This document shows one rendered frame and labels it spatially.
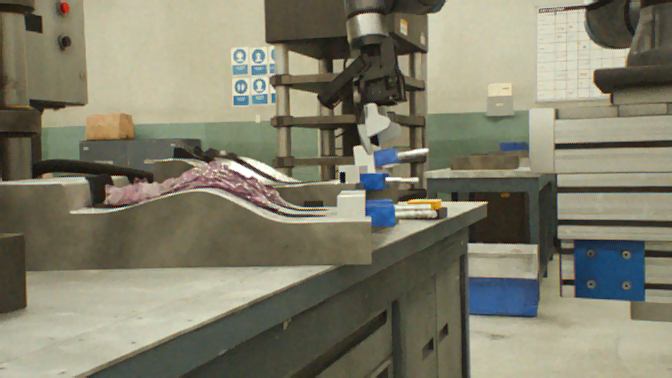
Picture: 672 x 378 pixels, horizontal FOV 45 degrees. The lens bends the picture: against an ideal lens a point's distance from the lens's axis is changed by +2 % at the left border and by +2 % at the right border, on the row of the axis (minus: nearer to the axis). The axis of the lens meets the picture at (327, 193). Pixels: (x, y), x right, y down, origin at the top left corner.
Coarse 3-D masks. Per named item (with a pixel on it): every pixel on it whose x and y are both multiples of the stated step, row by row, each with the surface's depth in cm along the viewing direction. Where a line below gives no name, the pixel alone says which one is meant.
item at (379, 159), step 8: (360, 152) 143; (376, 152) 143; (384, 152) 142; (392, 152) 142; (400, 152) 145; (408, 152) 142; (416, 152) 142; (424, 152) 141; (360, 160) 143; (368, 160) 143; (376, 160) 143; (384, 160) 142; (392, 160) 141; (400, 160) 144; (368, 168) 143; (376, 168) 143
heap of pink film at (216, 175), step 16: (192, 176) 105; (208, 176) 105; (224, 176) 106; (240, 176) 108; (112, 192) 110; (128, 192) 107; (144, 192) 108; (160, 192) 104; (176, 192) 105; (240, 192) 105; (256, 192) 106; (272, 192) 116; (272, 208) 105
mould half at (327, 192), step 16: (176, 160) 139; (192, 160) 141; (224, 160) 151; (160, 176) 140; (176, 176) 139; (256, 176) 149; (288, 192) 132; (304, 192) 131; (320, 192) 130; (336, 192) 129; (368, 192) 134; (384, 192) 143
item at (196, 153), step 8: (176, 152) 144; (184, 152) 143; (192, 152) 150; (200, 152) 147; (208, 152) 153; (216, 152) 154; (224, 152) 154; (200, 160) 143; (208, 160) 146; (232, 160) 153; (240, 160) 156; (248, 168) 152; (256, 168) 155; (264, 176) 153; (272, 176) 154; (288, 184) 141; (296, 184) 137; (304, 184) 136
